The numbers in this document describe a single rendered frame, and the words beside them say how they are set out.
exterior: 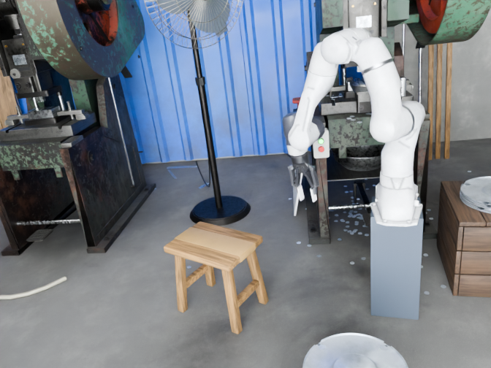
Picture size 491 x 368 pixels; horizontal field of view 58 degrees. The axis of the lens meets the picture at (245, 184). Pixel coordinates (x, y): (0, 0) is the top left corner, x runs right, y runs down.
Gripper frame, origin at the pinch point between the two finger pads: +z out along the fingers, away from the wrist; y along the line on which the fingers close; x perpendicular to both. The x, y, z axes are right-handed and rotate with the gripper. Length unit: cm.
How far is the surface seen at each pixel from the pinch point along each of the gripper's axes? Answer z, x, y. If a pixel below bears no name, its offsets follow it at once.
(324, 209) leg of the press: 19.6, 20.6, -6.2
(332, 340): 14, -64, 44
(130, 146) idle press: -16, 18, -152
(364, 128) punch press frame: -17.2, 39.7, 12.6
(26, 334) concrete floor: 22, -107, -84
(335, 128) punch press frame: -19.9, 32.1, 0.9
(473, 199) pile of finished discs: 8, 21, 64
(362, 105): -27, 45, 10
